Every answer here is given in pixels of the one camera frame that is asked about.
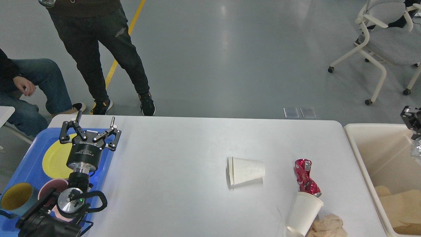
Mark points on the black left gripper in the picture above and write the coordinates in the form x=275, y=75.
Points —
x=84, y=153

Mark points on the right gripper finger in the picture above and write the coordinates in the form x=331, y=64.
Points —
x=412, y=119

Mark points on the aluminium foil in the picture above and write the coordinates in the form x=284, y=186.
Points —
x=416, y=150

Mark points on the yellow plastic plate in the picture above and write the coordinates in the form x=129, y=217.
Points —
x=55, y=159

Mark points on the pink mug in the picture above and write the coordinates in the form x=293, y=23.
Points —
x=60, y=185

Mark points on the brown paper front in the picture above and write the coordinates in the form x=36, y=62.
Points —
x=330, y=226

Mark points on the white paper cup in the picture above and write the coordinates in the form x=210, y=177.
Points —
x=244, y=170
x=303, y=213

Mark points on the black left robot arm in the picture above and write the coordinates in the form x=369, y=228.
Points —
x=62, y=214

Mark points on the white plastic bin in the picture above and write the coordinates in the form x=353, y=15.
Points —
x=382, y=151

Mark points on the grey office chair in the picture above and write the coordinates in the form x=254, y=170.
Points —
x=388, y=37

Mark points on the white table edge left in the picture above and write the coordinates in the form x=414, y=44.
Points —
x=5, y=113

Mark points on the teal mug yellow inside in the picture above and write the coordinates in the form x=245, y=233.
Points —
x=19, y=198

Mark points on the seated person in jeans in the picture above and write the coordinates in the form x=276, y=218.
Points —
x=25, y=75

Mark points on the person in black trousers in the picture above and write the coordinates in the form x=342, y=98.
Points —
x=84, y=24

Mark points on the crushed red can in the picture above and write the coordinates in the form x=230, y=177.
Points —
x=302, y=168

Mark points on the lying white paper cup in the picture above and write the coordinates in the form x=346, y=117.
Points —
x=244, y=170

